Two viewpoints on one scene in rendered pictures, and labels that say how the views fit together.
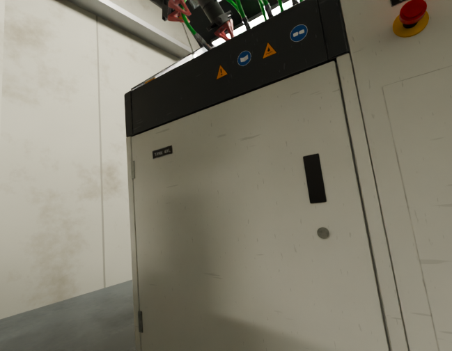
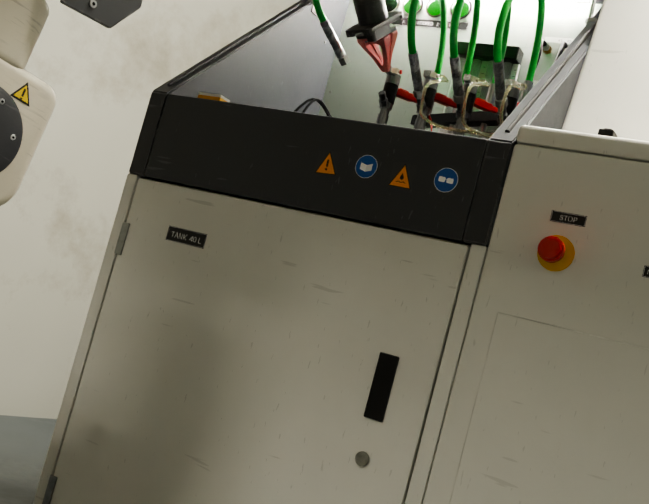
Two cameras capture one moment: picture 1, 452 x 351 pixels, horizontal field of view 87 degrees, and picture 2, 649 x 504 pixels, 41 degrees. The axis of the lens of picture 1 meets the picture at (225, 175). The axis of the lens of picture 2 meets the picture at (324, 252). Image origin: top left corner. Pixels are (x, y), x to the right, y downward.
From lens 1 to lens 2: 0.81 m
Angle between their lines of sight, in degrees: 5
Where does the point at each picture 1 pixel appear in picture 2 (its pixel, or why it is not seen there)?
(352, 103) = (461, 314)
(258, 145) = (333, 306)
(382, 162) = (458, 403)
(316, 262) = (340, 491)
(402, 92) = (512, 331)
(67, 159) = not seen: outside the picture
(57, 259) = not seen: outside the picture
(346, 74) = (471, 273)
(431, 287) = not seen: outside the picture
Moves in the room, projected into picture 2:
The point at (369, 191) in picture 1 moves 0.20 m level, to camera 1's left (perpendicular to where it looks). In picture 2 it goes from (431, 430) to (298, 394)
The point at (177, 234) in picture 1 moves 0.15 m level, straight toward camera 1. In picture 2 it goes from (164, 380) to (172, 395)
